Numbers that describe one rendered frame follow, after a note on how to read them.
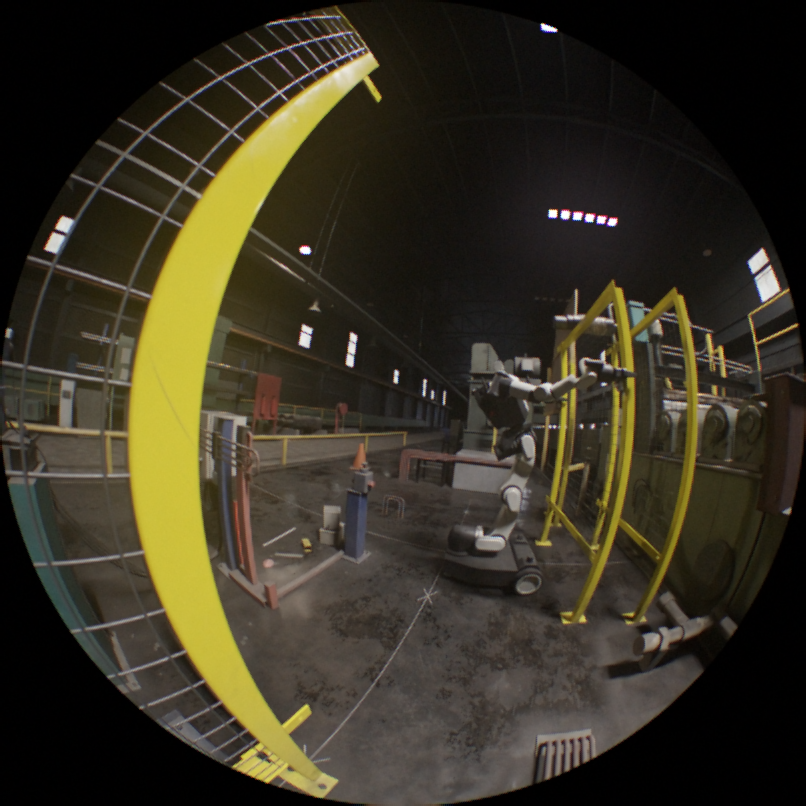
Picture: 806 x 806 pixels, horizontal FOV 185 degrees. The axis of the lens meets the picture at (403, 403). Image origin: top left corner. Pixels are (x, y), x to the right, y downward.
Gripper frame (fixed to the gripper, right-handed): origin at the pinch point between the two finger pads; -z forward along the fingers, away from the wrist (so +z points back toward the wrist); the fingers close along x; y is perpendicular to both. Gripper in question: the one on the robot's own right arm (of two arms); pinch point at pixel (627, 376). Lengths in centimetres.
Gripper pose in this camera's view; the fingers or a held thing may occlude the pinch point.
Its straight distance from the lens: 136.5
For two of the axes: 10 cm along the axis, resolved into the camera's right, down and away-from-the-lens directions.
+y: 1.0, -9.9, 0.6
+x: -3.2, -0.9, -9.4
